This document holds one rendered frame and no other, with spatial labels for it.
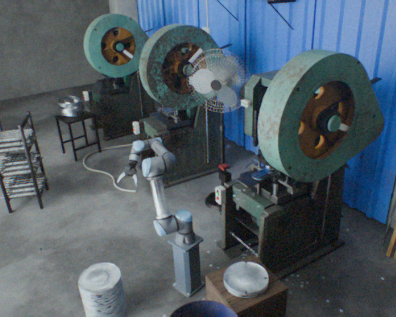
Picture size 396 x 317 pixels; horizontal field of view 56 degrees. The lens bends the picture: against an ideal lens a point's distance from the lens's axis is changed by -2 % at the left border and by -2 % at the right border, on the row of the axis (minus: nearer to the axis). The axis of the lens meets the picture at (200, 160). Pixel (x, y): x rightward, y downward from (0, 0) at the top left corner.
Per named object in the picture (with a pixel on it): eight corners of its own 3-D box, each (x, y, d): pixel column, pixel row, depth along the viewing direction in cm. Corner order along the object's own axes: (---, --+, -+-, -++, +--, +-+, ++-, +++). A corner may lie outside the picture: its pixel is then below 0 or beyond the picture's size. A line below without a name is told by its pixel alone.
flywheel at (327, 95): (325, 45, 199) (389, 84, 242) (297, 40, 214) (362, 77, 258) (274, 170, 213) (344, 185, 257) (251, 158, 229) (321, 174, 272)
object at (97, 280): (94, 300, 243) (94, 299, 242) (70, 279, 260) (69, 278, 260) (129, 276, 262) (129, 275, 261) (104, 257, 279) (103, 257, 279)
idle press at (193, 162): (159, 201, 406) (142, 30, 328) (127, 166, 484) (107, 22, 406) (272, 164, 472) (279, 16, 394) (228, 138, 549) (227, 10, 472)
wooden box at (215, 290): (235, 351, 241) (235, 313, 226) (206, 311, 271) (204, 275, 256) (284, 325, 258) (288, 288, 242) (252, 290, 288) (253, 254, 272)
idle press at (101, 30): (103, 148, 536) (84, 18, 458) (80, 128, 610) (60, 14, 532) (194, 122, 612) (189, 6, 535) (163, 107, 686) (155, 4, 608)
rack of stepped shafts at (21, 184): (47, 208, 401) (26, 124, 359) (2, 214, 394) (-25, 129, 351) (53, 188, 439) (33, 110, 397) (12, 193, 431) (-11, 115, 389)
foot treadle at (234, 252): (231, 263, 300) (231, 258, 297) (224, 256, 307) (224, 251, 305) (286, 236, 326) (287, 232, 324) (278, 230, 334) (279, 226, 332)
